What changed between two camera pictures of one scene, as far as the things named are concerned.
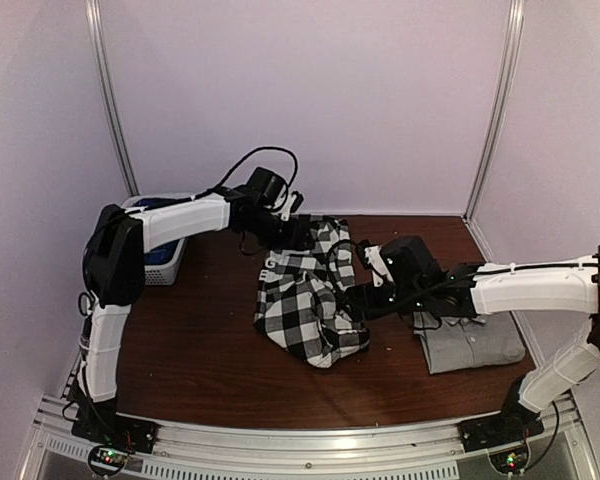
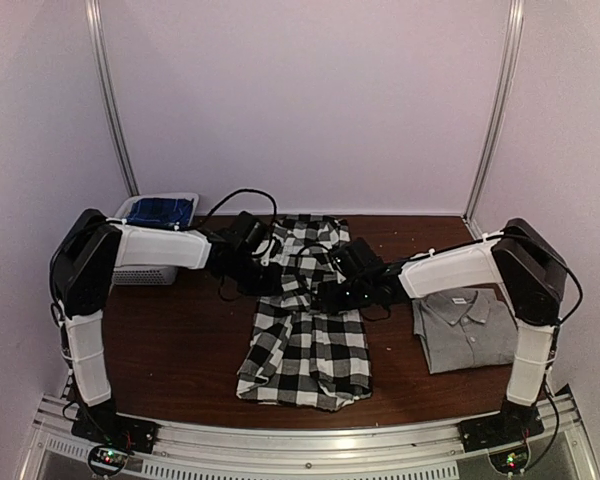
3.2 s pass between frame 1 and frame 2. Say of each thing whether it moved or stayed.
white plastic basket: stayed
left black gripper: moved
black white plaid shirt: moved
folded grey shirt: stayed
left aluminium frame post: stayed
